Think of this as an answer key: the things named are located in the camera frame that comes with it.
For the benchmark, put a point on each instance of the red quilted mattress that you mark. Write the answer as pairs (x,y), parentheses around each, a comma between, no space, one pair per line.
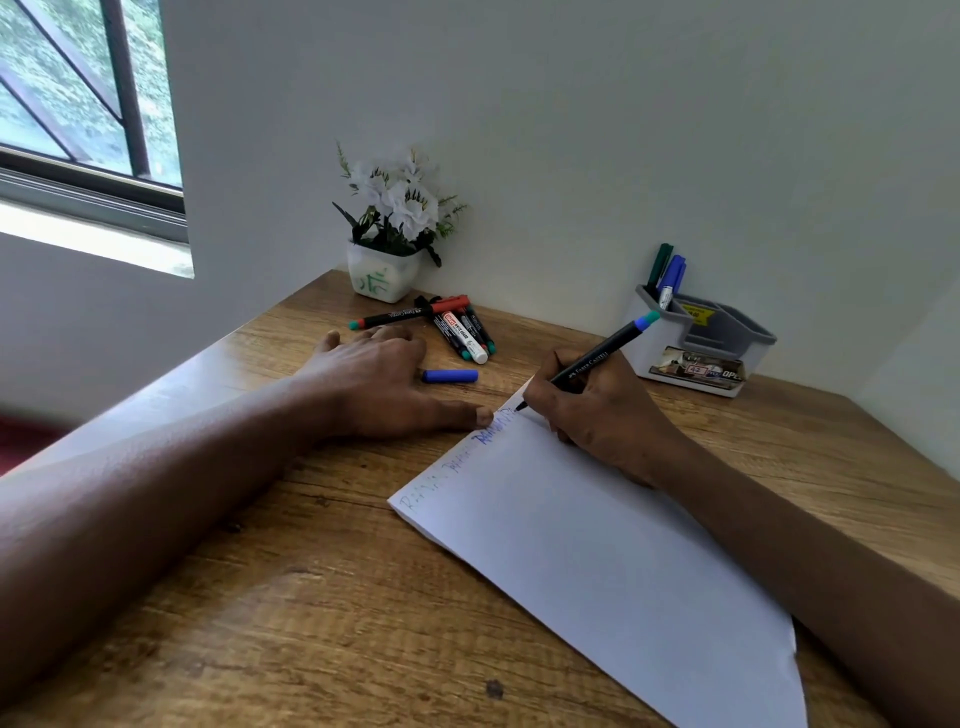
(22,442)

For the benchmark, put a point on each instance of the person's right forearm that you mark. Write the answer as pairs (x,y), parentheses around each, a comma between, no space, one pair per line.
(825,585)

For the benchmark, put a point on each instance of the slim blue marker cap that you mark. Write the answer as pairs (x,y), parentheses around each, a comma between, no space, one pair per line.
(450,376)

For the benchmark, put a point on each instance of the gray desk organizer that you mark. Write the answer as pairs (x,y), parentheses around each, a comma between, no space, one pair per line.
(652,352)

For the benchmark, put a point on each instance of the pile of colored markers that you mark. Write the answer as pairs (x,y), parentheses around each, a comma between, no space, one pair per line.
(469,345)

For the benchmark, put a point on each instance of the white paper sheet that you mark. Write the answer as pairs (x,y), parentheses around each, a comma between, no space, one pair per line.
(600,570)

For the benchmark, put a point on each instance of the thin green-capped marker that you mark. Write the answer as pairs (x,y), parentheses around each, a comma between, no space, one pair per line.
(661,259)

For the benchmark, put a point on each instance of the person's left hand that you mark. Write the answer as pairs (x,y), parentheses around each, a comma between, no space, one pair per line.
(375,390)

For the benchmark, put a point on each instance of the potted white artificial flowers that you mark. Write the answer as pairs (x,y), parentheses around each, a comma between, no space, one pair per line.
(382,277)

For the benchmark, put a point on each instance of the thick blue marker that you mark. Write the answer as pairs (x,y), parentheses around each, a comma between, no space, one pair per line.
(670,270)

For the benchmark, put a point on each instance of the person's left forearm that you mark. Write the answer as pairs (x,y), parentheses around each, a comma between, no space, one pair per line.
(150,510)

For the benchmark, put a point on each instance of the thin red-capped marker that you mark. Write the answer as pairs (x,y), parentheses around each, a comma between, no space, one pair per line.
(405,312)

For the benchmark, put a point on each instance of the person's right hand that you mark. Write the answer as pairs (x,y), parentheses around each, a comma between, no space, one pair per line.
(607,420)

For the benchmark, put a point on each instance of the barred window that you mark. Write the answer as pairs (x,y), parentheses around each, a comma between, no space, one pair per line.
(75,75)

